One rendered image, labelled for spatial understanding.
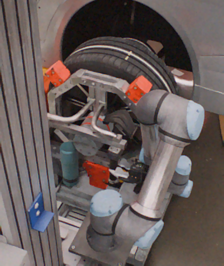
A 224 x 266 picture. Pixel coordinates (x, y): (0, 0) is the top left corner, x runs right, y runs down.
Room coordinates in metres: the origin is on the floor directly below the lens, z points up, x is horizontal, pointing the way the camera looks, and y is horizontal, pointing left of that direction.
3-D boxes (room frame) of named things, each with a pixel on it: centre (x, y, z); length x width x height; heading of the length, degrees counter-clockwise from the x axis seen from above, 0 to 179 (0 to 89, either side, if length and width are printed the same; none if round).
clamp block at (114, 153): (1.33, -0.02, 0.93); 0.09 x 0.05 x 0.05; 158
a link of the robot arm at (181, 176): (1.20, -0.27, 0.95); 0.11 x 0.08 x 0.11; 59
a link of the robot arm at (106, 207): (0.95, 0.01, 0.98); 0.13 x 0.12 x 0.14; 59
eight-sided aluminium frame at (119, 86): (1.58, 0.06, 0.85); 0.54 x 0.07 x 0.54; 68
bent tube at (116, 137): (1.43, 0.02, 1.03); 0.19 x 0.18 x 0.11; 158
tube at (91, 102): (1.50, 0.20, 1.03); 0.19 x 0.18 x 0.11; 158
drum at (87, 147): (1.51, 0.09, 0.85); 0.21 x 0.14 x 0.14; 158
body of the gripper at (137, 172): (1.25, -0.14, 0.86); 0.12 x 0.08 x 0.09; 68
